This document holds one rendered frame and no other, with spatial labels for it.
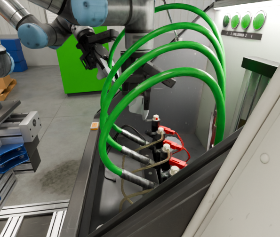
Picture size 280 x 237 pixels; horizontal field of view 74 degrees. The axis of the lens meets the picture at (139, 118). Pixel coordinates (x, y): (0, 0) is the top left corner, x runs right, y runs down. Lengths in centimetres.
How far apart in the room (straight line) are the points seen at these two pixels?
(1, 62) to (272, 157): 101
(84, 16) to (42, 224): 133
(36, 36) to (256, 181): 67
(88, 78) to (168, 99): 312
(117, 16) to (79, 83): 355
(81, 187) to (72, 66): 341
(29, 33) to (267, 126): 66
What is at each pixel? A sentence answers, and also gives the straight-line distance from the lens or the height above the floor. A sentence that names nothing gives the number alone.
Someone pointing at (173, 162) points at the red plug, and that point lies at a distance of 47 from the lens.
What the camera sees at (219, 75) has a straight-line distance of 42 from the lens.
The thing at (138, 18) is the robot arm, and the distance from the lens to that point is 49.
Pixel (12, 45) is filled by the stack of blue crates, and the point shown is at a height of 75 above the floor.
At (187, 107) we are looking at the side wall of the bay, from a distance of 97.
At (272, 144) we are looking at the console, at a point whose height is 128.
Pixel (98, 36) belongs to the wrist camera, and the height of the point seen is 133.
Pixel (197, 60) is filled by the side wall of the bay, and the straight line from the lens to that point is 91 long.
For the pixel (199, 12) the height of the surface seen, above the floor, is 140.
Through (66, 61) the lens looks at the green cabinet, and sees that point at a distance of 388.
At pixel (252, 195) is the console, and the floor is 123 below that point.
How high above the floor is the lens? 138
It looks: 28 degrees down
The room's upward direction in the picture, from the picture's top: straight up
